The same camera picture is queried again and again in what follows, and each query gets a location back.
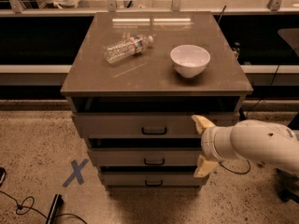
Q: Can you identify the grey bottom drawer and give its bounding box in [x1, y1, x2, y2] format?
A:
[98, 172, 208, 187]

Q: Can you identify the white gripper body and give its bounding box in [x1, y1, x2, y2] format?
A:
[201, 126, 235, 161]

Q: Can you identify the black shoe tip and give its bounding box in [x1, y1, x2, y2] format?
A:
[0, 167, 7, 187]

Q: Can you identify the black adapter cable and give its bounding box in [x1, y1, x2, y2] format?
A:
[219, 160, 251, 175]

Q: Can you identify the white bowl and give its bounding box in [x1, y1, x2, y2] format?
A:
[170, 45, 210, 78]

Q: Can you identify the blue tape cross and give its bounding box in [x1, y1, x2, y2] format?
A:
[63, 159, 89, 188]

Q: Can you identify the grey middle drawer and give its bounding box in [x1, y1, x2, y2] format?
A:
[87, 148, 202, 167]

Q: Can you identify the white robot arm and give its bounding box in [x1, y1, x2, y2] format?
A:
[192, 115, 299, 178]

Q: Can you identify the black floor cable left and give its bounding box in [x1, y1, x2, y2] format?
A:
[0, 189, 89, 224]

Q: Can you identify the grey top drawer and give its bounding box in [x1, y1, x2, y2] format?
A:
[71, 111, 240, 139]

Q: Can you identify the black power strip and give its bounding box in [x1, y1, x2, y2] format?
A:
[45, 194, 64, 224]

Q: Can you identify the grey drawer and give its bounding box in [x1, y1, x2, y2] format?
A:
[98, 172, 208, 187]
[71, 111, 240, 139]
[87, 148, 202, 167]

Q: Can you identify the grey drawer cabinet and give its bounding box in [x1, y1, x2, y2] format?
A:
[60, 10, 254, 191]

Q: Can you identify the clear plastic water bottle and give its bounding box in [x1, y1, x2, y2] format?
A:
[104, 35, 153, 63]

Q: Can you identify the black chair base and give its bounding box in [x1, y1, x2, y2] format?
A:
[278, 189, 299, 203]

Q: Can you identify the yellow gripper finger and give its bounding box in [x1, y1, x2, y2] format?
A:
[193, 155, 219, 178]
[192, 115, 215, 134]

